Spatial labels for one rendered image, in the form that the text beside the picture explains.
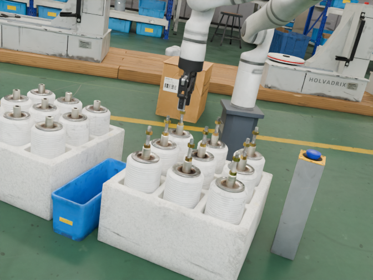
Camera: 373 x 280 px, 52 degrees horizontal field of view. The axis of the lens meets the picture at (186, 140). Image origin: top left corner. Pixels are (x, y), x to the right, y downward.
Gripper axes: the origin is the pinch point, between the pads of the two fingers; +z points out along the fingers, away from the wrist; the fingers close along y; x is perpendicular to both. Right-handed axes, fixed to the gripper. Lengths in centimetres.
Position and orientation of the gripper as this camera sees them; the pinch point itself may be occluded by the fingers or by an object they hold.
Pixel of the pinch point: (184, 103)
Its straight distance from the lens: 119.8
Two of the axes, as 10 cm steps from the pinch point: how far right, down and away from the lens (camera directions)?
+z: -1.7, 9.2, 3.6
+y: 2.4, -3.2, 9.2
